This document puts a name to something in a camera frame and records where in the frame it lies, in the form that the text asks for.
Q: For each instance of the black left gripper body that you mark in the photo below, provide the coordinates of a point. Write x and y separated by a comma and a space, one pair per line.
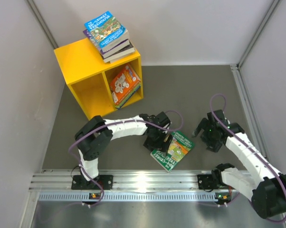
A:
155, 140

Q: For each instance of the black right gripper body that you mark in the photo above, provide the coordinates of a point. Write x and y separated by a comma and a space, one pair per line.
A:
208, 134

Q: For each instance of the dark brown paperback book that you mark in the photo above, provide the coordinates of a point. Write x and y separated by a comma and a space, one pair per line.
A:
123, 52

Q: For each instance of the light blue 26-storey treehouse book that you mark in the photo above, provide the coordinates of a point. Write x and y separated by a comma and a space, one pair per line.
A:
106, 29

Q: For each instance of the orange cartoon paperback book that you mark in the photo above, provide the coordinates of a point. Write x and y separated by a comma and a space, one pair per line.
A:
125, 80

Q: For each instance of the dark green treehouse book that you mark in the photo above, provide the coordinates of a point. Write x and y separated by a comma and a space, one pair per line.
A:
178, 149

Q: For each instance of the blue 91-storey treehouse book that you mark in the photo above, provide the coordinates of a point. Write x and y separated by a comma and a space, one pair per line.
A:
132, 97

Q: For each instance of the aluminium right side rail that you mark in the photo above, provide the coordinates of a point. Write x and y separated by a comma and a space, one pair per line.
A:
247, 104

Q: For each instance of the lime green cartoon book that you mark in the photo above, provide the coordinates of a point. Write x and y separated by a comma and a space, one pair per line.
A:
126, 96

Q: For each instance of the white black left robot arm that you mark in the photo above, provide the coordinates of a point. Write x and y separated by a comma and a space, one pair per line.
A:
95, 136

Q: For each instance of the purple 52-storey treehouse book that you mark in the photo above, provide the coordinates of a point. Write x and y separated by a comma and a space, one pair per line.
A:
111, 49

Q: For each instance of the aluminium mounting rail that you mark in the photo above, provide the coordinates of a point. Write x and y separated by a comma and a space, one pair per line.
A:
146, 186

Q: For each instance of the yellow wooden cubby shelf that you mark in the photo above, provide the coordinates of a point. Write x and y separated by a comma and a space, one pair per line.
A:
87, 76

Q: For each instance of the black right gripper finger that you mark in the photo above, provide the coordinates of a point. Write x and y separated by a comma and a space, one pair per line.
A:
201, 126
212, 145

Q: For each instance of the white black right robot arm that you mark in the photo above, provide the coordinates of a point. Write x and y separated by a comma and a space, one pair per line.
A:
264, 187

